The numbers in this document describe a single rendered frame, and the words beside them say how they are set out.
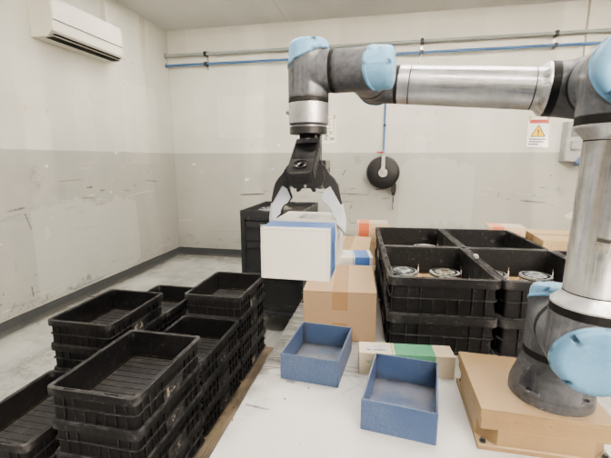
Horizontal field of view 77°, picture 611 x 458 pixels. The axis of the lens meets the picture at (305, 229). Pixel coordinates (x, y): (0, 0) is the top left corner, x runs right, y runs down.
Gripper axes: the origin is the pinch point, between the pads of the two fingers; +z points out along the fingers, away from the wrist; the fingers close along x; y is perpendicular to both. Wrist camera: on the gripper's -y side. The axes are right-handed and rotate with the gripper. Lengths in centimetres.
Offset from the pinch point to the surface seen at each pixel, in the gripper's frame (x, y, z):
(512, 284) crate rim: -49, 35, 19
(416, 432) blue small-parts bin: -22.4, -1.1, 38.9
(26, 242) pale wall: 252, 165, 46
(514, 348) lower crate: -51, 37, 38
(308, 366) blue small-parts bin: 2.4, 14.2, 36.4
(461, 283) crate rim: -36, 34, 19
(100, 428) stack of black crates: 64, 13, 62
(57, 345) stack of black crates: 117, 53, 62
